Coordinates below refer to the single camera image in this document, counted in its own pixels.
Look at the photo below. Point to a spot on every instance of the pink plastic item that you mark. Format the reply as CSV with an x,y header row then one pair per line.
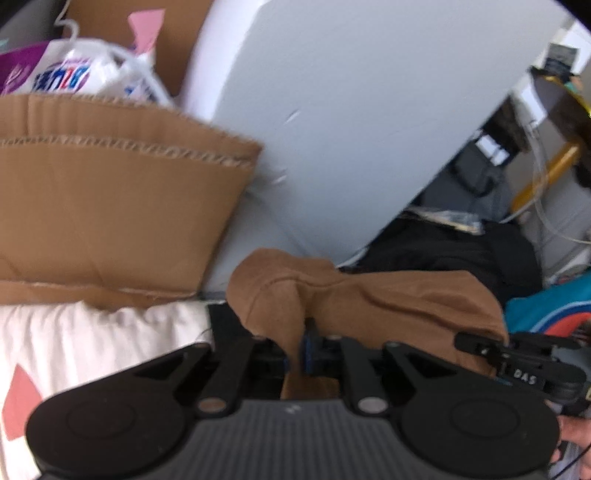
x,y
147,23

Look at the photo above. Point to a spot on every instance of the brown printed t-shirt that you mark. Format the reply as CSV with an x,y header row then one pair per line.
x,y
369,295

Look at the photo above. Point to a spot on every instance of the person's right hand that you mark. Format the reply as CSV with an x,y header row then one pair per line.
x,y
575,434

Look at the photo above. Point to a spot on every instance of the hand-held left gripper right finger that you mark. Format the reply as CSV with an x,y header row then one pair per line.
x,y
307,355

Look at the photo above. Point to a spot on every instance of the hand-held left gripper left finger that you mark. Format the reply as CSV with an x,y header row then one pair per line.
x,y
270,362

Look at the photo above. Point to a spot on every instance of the bear-printed cream bedsheet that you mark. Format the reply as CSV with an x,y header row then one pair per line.
x,y
92,341

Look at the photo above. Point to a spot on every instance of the tall cardboard box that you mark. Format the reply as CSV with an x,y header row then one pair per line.
x,y
184,55

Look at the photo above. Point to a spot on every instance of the dark furniture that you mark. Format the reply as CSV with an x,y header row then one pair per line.
x,y
561,108

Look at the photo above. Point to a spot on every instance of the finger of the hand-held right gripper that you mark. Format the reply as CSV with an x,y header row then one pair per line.
x,y
475,344

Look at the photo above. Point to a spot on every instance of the teal printed garment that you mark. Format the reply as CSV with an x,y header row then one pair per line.
x,y
554,309

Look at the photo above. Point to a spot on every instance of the flat cardboard sheet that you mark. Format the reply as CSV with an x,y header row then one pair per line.
x,y
115,207

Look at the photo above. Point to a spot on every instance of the dark clothes pile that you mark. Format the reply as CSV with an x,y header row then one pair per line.
x,y
461,254

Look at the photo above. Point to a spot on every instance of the purple and white detergent bag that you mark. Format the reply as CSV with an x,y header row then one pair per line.
x,y
83,74

